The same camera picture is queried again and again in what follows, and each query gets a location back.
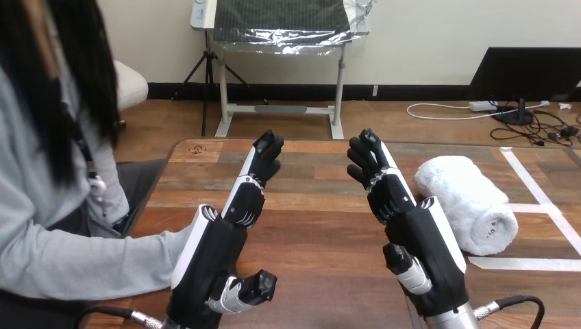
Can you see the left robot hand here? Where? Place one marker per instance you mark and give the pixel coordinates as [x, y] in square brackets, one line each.
[204, 259]

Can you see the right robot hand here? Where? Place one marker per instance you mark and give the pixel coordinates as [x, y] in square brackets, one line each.
[422, 245]

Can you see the person's forearm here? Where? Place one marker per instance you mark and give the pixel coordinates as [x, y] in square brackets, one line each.
[90, 263]

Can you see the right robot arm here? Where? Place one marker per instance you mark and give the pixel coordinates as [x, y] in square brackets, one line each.
[454, 320]

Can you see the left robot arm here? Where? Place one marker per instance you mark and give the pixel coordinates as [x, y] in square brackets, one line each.
[167, 324]

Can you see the rolled white towel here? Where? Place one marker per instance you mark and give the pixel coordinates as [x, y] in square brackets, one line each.
[467, 200]

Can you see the person's body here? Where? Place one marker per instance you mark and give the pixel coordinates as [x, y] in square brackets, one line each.
[27, 136]

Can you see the white power strip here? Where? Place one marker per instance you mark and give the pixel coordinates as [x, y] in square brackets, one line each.
[482, 106]

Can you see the white desk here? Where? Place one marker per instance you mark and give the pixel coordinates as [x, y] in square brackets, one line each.
[223, 91]

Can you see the white cushioned chair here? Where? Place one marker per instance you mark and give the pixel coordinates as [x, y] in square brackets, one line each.
[129, 84]

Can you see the black tripod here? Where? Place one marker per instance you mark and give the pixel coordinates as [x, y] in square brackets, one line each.
[208, 68]

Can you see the dark screen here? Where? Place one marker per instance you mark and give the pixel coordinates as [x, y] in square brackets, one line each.
[522, 68]

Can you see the foil sheet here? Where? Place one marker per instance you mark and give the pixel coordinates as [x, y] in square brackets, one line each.
[281, 38]

